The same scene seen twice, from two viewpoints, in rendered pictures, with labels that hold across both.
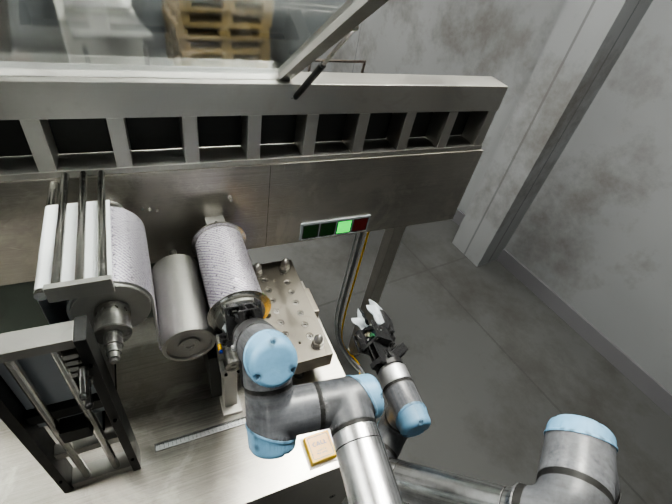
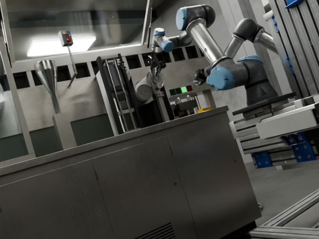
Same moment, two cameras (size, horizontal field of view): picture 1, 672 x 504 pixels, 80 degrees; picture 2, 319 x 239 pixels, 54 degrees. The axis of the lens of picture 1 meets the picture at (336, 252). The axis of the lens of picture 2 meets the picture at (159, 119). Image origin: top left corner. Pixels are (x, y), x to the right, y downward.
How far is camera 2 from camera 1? 2.15 m
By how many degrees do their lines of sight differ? 47
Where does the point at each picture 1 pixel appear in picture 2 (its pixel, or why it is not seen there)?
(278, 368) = (160, 30)
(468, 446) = not seen: outside the picture
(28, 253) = (89, 105)
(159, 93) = (115, 51)
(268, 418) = (164, 38)
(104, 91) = (103, 52)
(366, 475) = not seen: hidden behind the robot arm
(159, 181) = not seen: hidden behind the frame
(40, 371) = (110, 71)
